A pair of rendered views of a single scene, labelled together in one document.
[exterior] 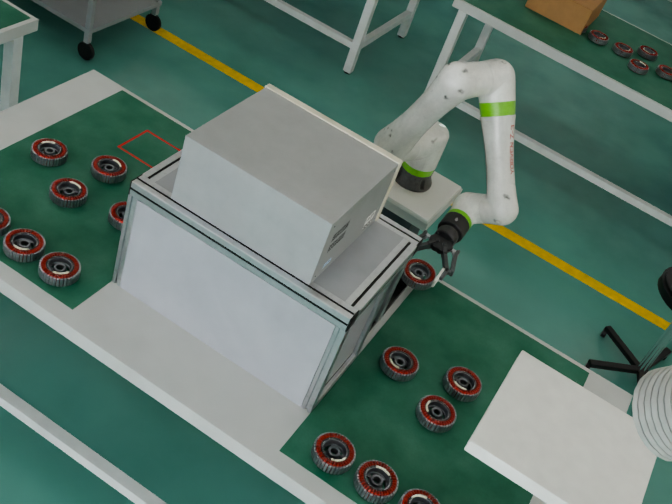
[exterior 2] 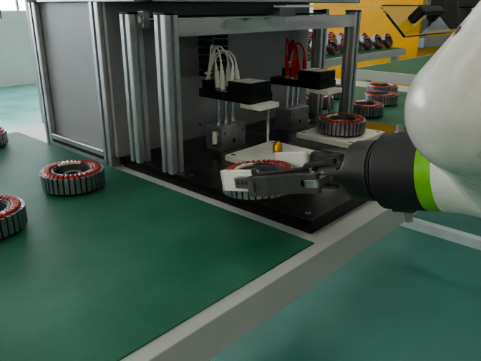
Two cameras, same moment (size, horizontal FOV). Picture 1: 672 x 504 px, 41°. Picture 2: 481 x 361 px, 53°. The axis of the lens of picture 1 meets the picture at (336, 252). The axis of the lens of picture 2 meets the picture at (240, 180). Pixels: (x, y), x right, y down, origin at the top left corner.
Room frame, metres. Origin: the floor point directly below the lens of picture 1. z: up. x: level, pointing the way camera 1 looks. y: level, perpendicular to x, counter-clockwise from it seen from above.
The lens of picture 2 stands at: (2.55, -0.90, 1.06)
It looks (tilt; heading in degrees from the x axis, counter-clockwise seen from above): 20 degrees down; 117
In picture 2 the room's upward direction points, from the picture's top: straight up
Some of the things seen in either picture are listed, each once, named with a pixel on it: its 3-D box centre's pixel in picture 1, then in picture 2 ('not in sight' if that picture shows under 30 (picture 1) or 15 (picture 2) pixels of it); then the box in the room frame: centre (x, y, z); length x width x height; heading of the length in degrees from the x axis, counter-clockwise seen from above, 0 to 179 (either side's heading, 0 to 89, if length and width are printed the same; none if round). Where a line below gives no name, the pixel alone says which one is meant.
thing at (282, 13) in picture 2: not in sight; (280, 13); (2.08, 0.23, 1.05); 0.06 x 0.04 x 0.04; 74
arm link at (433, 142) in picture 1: (423, 146); not in sight; (2.83, -0.15, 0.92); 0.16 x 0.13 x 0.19; 135
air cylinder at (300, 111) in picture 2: not in sight; (291, 117); (2.12, 0.24, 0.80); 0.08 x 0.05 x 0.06; 74
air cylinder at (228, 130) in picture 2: not in sight; (225, 134); (2.05, 0.01, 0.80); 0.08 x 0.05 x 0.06; 74
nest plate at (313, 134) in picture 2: not in sight; (341, 134); (2.26, 0.20, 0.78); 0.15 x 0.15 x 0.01; 74
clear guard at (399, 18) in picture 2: not in sight; (361, 18); (2.27, 0.27, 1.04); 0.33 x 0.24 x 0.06; 164
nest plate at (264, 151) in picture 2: not in sight; (277, 156); (2.19, -0.03, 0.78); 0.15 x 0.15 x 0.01; 74
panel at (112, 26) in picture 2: not in sight; (227, 68); (1.98, 0.16, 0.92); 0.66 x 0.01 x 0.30; 74
